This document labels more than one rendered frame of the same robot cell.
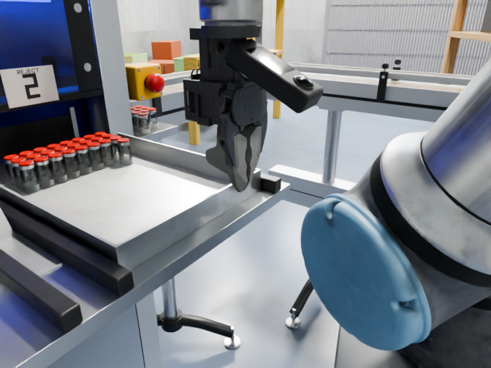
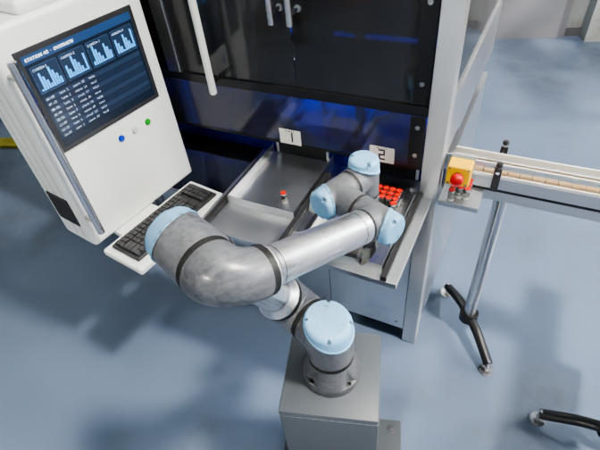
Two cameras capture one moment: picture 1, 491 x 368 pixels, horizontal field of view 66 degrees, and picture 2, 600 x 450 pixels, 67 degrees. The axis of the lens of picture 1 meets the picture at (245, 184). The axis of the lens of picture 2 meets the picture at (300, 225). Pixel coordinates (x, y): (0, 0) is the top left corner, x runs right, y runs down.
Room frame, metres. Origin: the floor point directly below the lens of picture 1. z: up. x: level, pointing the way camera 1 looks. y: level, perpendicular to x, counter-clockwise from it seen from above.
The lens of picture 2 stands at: (0.24, -0.85, 1.90)
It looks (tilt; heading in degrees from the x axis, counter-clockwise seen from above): 43 degrees down; 85
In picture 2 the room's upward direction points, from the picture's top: 7 degrees counter-clockwise
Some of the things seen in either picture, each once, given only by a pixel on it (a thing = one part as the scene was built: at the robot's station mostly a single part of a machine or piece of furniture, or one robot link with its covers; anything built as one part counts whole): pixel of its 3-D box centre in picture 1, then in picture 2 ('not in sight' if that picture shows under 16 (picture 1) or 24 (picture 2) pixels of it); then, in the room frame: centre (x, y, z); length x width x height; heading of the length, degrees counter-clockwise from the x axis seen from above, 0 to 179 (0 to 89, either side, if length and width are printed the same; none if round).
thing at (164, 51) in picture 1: (173, 63); not in sight; (6.99, 1.28, 0.37); 1.28 x 0.97 x 0.73; 162
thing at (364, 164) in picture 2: not in sight; (362, 176); (0.48, 0.02, 1.21); 0.09 x 0.08 x 0.11; 33
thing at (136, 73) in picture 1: (139, 80); (460, 170); (0.86, 0.24, 1.00); 0.08 x 0.07 x 0.07; 54
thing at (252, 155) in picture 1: (237, 154); (368, 250); (0.50, 0.01, 0.95); 0.06 x 0.03 x 0.09; 54
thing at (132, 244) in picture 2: not in sight; (166, 218); (-0.13, 0.47, 0.82); 0.40 x 0.14 x 0.02; 47
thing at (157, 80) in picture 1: (153, 82); (456, 179); (0.83, 0.20, 1.00); 0.04 x 0.04 x 0.04; 54
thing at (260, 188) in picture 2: not in sight; (282, 179); (0.31, 0.48, 0.90); 0.34 x 0.26 x 0.04; 54
